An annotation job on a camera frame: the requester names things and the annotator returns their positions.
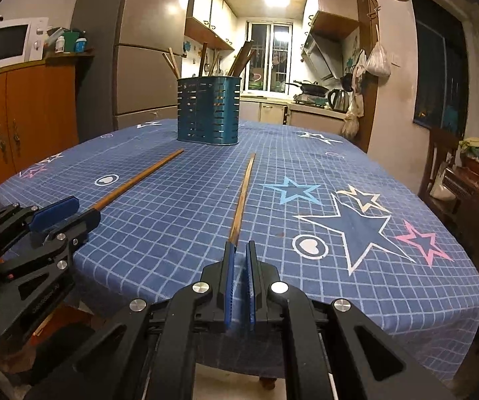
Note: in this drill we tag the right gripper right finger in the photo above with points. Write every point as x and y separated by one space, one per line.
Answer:
263 312

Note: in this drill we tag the white hanging plastic bag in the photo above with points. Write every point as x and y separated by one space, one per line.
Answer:
378 63

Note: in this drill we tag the black wok pan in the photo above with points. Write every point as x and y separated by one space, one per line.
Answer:
309 88

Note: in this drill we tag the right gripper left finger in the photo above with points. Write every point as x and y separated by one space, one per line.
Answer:
217 311

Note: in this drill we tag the white medicine bottle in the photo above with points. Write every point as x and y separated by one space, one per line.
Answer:
60 44

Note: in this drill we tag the dark living room window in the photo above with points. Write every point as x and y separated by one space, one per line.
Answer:
442 91

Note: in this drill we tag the range hood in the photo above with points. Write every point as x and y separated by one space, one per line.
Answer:
324 57

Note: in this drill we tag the kitchen window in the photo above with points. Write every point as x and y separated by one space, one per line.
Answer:
269 68

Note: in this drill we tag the teal perforated utensil holder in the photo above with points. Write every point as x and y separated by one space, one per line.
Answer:
208 109

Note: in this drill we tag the steel electric kettle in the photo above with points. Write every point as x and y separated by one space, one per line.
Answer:
338 100

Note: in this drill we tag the silver multi-door refrigerator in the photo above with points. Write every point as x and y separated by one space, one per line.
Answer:
128 81

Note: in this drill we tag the wooden chopstick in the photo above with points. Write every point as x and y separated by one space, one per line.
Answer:
115 194
170 60
213 63
235 230
203 52
247 46
248 62

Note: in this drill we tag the wooden chair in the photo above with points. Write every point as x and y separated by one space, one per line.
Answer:
443 146

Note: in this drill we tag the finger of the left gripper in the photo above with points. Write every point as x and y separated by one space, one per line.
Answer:
53 214
74 231

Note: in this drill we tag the white microwave oven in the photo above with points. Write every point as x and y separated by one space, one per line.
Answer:
22 40

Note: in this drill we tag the blue lidded jar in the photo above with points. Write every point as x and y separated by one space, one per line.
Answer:
80 45

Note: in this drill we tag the orange wooden cabinet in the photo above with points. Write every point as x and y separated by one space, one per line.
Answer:
37 112

